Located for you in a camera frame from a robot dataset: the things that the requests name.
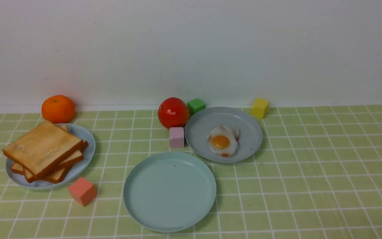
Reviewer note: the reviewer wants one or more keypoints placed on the light blue egg plate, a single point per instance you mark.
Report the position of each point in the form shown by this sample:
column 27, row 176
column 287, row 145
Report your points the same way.
column 202, row 123

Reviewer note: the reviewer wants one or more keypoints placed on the green cube block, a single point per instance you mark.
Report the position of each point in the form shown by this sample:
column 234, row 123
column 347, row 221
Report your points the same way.
column 195, row 106

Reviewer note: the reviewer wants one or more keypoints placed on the red tomato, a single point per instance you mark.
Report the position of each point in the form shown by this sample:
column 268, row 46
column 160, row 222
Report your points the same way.
column 173, row 112

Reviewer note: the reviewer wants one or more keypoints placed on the pink cube block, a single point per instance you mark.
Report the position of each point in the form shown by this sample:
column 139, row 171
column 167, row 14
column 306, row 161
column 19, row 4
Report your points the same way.
column 176, row 137

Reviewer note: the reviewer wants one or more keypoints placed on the fried egg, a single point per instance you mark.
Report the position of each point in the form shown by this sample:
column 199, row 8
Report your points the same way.
column 223, row 140

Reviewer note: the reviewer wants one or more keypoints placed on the yellow cube block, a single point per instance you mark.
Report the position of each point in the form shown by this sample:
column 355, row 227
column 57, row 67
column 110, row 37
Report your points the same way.
column 260, row 108

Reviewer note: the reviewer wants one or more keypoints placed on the light blue front plate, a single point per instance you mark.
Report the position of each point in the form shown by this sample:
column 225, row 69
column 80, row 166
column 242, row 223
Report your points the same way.
column 169, row 192

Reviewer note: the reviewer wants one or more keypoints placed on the salmon red cube block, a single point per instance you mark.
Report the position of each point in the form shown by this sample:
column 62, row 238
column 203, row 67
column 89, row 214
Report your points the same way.
column 83, row 191

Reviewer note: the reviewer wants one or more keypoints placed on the orange mandarin fruit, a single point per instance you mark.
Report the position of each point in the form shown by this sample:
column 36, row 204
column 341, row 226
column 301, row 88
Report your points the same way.
column 58, row 109

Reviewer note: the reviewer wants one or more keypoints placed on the light blue bread plate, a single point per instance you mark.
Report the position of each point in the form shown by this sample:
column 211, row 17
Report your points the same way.
column 77, row 169

